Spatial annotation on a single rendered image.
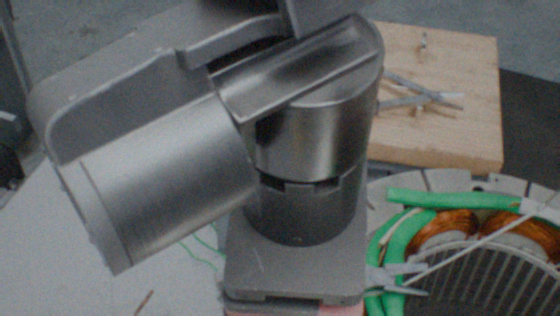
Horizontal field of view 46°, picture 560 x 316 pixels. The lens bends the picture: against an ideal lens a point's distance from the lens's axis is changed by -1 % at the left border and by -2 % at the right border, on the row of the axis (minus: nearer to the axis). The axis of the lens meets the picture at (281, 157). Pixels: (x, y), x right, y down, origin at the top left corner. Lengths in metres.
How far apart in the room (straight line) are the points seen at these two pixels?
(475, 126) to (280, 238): 0.38
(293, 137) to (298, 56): 0.03
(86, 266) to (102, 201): 0.69
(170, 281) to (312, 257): 0.57
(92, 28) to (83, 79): 2.38
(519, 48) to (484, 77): 1.89
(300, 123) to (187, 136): 0.04
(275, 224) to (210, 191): 0.08
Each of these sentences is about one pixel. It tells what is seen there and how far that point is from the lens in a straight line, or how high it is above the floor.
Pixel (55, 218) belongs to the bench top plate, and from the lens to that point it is 0.96.
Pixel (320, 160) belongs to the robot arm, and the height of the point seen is 1.33.
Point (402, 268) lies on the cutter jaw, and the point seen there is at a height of 1.17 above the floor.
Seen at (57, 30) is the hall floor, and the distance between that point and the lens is 2.63.
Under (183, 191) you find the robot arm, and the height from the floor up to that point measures 1.35.
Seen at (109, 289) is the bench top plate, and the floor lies 0.78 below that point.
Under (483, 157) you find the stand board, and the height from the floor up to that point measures 1.06.
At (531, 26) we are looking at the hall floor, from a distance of 2.74.
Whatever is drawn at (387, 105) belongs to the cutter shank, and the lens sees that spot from 0.63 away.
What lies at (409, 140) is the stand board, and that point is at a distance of 0.63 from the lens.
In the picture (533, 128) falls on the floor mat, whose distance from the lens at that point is 2.28.
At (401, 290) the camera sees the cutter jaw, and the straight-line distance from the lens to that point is 0.41.
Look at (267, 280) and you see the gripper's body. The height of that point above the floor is 1.25.
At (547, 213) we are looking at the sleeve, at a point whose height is 1.16.
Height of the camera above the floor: 1.51
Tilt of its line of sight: 48 degrees down
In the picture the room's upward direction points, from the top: 1 degrees clockwise
